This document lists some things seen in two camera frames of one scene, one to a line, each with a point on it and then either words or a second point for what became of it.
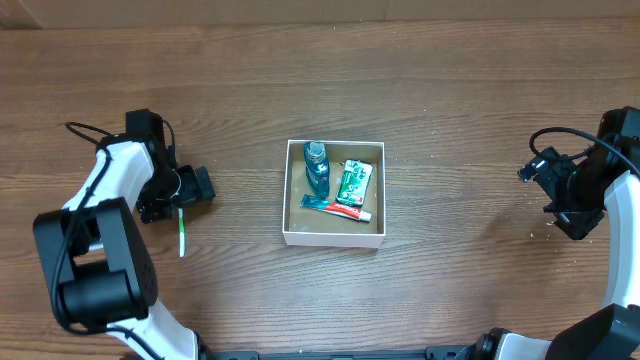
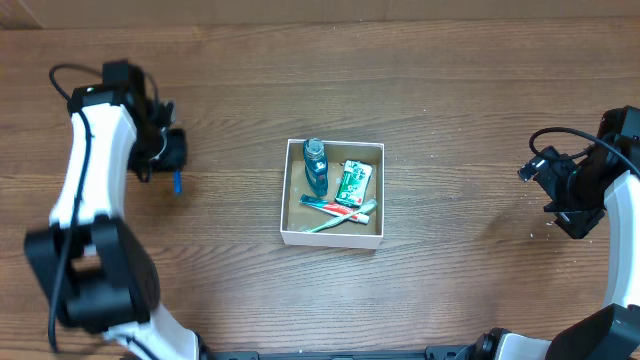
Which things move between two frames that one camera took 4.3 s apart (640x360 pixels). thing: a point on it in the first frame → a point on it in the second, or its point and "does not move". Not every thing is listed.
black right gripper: (578, 223) does not move
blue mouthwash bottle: (317, 168) does not move
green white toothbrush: (181, 233) → (368, 208)
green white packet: (354, 182) does not move
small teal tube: (355, 212) does not move
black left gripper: (163, 208) → (173, 150)
